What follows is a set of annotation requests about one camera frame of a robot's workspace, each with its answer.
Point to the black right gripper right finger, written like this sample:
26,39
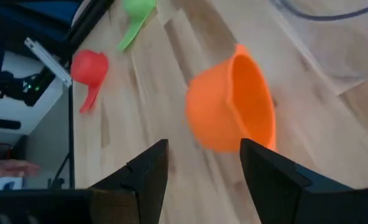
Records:
280,193

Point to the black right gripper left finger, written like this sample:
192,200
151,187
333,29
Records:
146,180

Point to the orange measuring cup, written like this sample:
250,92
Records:
215,109

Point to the red measuring cup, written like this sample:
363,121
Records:
89,67

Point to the green measuring cup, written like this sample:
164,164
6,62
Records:
137,12

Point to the clear plastic basket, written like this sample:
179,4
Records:
342,46

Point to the person's hand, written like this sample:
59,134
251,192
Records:
10,168

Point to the white printed box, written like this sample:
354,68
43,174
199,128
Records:
0,183

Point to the red equipment case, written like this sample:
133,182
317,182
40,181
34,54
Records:
0,151

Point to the silver aluminium extrusion bar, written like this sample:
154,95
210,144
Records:
47,60

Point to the short black bar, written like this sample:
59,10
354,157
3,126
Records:
0,124

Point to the white desk surface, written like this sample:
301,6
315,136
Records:
3,112

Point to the black device with green lights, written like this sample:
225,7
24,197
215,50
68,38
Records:
16,88

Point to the blue fabric item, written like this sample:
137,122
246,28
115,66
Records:
47,12

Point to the black metal table frame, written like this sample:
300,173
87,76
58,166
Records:
90,21

